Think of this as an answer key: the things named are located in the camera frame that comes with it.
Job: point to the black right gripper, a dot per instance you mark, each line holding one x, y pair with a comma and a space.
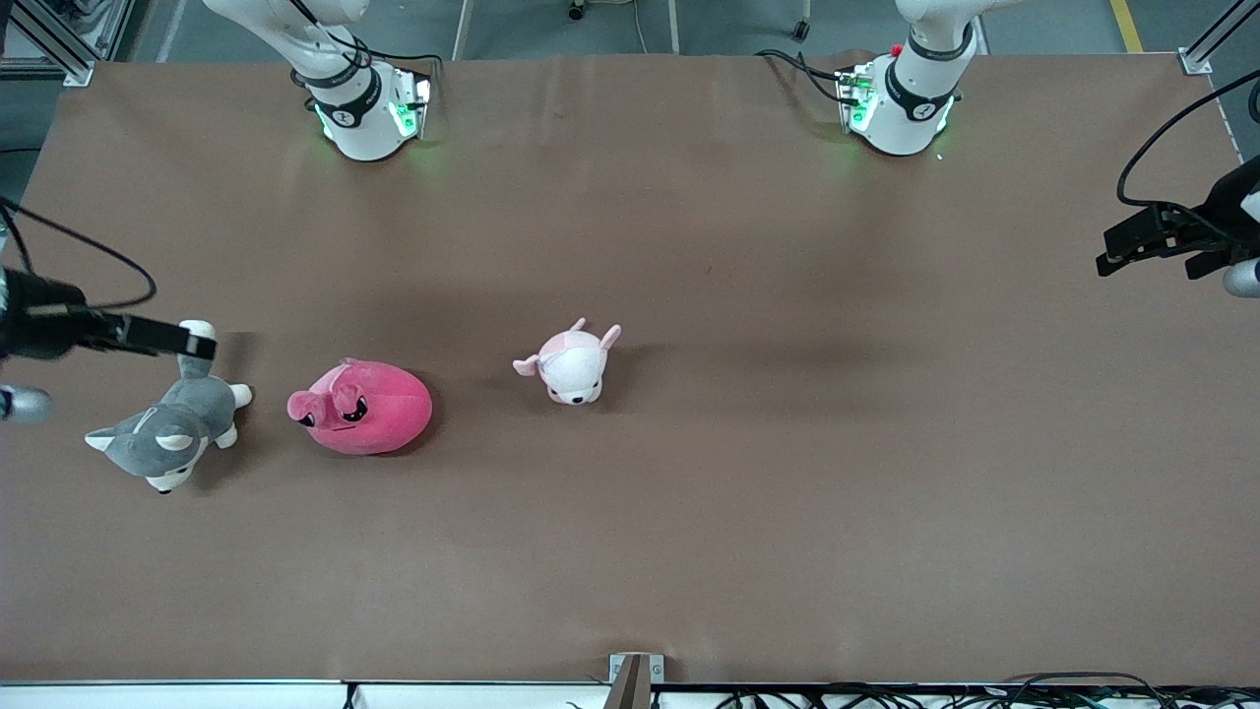
39, 317

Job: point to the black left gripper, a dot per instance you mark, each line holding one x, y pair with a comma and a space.
1228, 208

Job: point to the hot pink round plush toy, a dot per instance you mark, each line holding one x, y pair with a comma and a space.
379, 414

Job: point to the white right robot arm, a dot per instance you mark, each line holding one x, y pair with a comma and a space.
359, 123

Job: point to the grey white husky plush toy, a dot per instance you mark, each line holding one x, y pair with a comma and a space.
172, 423

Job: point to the pale pink dog plush toy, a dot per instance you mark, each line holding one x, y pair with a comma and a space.
573, 366

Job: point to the aluminium frame post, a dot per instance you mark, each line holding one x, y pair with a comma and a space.
59, 49
1206, 49

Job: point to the white table edge rail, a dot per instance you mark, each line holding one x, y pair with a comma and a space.
197, 695

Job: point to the grey metal table bracket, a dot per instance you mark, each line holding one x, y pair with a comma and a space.
635, 675

